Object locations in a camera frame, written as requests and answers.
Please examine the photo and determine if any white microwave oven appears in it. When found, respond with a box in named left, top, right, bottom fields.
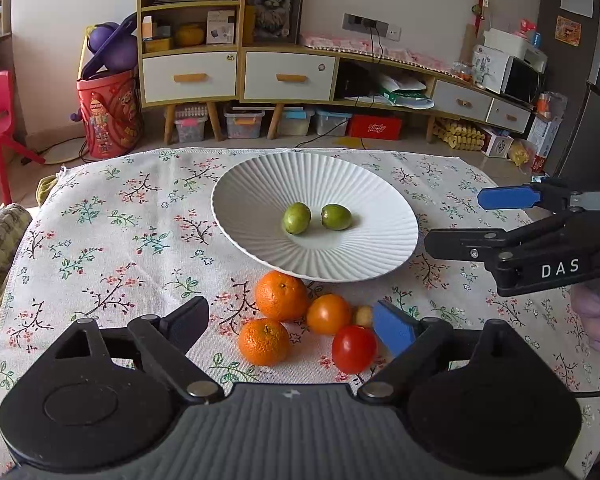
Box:
left=472, top=44, right=542, bottom=104

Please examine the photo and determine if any green fruit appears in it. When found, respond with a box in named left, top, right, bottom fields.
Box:
left=282, top=203, right=311, bottom=235
left=321, top=204, right=352, bottom=231

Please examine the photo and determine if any right hand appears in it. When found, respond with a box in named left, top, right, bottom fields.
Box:
left=570, top=283, right=600, bottom=354

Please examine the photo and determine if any purple plush toy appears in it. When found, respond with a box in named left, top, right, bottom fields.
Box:
left=70, top=13, right=138, bottom=122

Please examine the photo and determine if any mandarin orange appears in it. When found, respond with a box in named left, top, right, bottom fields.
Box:
left=254, top=271, right=310, bottom=323
left=238, top=318, right=291, bottom=366

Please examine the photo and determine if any mandarin orange front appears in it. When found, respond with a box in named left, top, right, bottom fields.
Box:
left=238, top=318, right=291, bottom=366

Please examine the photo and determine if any red box under cabinet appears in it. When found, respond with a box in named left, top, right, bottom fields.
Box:
left=348, top=114, right=402, bottom=141

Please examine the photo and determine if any red toy bucket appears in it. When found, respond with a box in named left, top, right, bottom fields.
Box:
left=76, top=70, right=143, bottom=159

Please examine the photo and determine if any wooden shelf cabinet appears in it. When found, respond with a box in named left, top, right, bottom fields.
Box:
left=136, top=0, right=532, bottom=139

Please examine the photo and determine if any red tomato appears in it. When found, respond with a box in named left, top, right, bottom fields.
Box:
left=332, top=325, right=378, bottom=375

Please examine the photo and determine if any brown kiwi fruit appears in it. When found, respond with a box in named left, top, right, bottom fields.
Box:
left=352, top=306, right=373, bottom=328

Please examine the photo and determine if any white ribbed plate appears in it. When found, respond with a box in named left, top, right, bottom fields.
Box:
left=211, top=151, right=419, bottom=283

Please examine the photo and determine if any floral tablecloth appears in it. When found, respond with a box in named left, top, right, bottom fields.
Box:
left=0, top=148, right=600, bottom=477

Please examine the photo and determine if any orange tomato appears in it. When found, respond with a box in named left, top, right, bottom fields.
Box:
left=306, top=294, right=352, bottom=336

